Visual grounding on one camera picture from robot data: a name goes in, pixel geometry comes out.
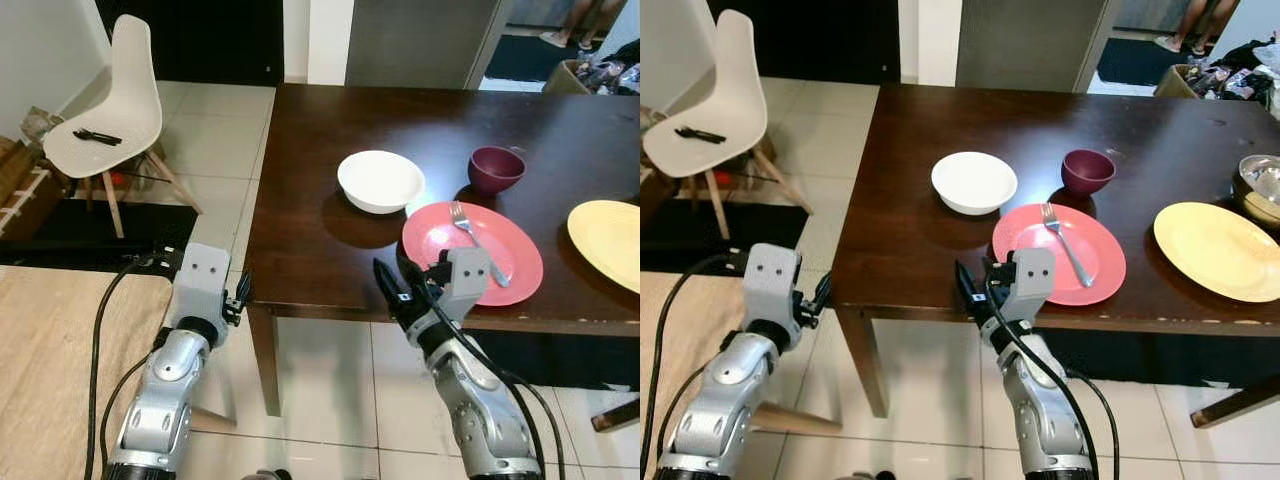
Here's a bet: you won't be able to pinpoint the black floor rug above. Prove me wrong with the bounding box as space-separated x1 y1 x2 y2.
640 200 811 274
0 200 199 269

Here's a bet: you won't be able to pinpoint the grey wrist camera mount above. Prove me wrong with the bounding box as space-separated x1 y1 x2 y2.
742 243 804 341
170 243 233 336
1010 247 1057 323
432 248 493 323

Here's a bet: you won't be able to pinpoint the short black left arm cable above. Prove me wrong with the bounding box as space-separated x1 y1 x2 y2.
655 365 713 471
100 352 156 473

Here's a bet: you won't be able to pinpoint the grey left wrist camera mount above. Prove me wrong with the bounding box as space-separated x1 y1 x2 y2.
170 243 233 336
742 243 804 341

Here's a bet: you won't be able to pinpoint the grey door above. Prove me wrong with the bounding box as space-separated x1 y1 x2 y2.
345 0 516 91
955 0 1122 94

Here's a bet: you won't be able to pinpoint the light oak wooden table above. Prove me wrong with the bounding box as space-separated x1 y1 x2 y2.
0 265 239 480
640 270 843 480

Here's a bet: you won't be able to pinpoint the dark brown wooden table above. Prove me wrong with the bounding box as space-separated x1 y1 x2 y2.
243 83 641 417
830 83 1280 419

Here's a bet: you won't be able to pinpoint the long black left arm cable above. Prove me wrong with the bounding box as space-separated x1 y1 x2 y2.
640 254 746 476
86 255 166 480

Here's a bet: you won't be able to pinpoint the brown wooden chair leg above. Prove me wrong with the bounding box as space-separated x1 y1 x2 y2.
591 398 641 433
1190 375 1280 429

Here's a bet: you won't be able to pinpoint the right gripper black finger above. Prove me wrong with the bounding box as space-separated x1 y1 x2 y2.
373 258 402 307
955 260 991 319

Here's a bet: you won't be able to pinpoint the pink plate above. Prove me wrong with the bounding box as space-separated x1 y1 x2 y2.
402 201 544 307
992 203 1127 306

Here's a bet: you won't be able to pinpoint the white plastic chair wooden legs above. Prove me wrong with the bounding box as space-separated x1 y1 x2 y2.
642 10 801 241
42 14 203 239

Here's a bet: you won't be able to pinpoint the purple bowl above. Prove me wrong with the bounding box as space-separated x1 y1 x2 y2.
1061 149 1117 196
468 146 527 196

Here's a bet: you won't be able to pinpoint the pile of mixed clutter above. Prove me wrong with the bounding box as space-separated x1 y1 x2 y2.
575 38 641 96
1190 33 1280 113

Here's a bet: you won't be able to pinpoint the person bare legs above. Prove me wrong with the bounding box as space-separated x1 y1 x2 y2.
540 0 627 50
1155 0 1242 57

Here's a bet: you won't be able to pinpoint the shiny metal bowl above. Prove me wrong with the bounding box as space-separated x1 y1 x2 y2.
1232 155 1280 227

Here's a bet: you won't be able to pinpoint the brown cardboard box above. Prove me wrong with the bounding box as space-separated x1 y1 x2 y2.
1155 63 1203 99
543 58 593 95

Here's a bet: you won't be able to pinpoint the black doormat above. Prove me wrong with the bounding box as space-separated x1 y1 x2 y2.
1097 38 1191 87
485 35 591 83

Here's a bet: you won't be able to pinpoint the dark black door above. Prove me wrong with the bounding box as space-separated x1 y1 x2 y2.
707 0 898 85
95 0 284 87

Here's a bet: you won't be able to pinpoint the white bowl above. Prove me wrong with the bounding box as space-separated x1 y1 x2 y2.
337 150 426 215
931 151 1019 216

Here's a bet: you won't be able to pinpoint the brown wooden rack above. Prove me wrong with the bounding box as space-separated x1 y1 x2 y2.
0 135 67 241

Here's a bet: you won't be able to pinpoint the black looping right arm cable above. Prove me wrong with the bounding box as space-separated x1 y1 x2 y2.
500 372 566 480
1068 368 1121 480

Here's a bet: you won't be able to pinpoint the silver fork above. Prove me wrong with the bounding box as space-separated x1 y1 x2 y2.
1040 203 1094 289
450 201 511 289

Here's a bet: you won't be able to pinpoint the yellow plate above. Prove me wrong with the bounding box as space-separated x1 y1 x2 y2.
567 200 641 294
1153 202 1280 303

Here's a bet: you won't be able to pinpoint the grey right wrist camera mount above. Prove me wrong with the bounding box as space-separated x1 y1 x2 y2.
1010 247 1057 323
432 248 493 323

